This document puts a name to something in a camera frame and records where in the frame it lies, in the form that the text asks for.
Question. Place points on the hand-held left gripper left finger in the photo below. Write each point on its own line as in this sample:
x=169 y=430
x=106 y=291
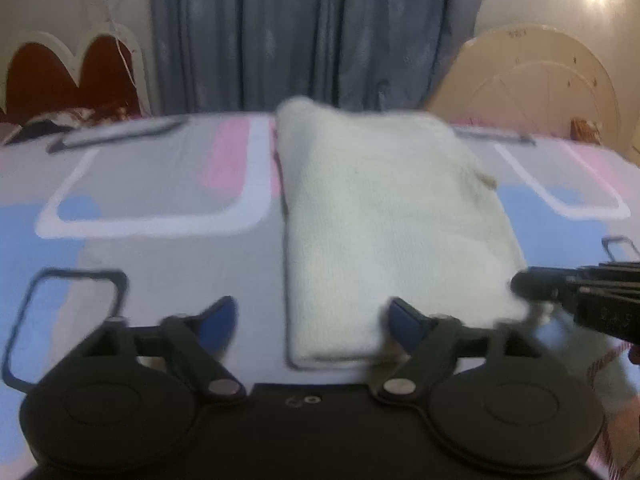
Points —
x=220 y=321

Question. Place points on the small brown object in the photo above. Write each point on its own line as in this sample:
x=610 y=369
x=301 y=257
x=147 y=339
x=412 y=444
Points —
x=584 y=130

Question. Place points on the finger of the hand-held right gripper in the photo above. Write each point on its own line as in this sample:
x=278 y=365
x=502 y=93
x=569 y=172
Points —
x=537 y=284

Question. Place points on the red headboard with white frame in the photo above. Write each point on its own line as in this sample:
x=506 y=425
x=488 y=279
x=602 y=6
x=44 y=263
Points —
x=60 y=80

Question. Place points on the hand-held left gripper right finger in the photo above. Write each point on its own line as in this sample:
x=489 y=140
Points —
x=404 y=324

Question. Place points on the dark printed pillow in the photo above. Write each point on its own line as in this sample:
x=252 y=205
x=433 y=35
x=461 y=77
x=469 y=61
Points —
x=70 y=122

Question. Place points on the grey-blue curtain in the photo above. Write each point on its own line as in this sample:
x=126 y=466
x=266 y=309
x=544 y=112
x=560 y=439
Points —
x=310 y=35

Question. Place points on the cream cloth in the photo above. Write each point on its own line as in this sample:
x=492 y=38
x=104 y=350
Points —
x=380 y=220

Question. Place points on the pastel patterned bed sheet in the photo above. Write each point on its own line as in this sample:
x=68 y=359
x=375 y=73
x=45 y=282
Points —
x=150 y=200

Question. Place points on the cream round bed board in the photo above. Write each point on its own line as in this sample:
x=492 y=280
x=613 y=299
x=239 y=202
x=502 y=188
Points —
x=540 y=85

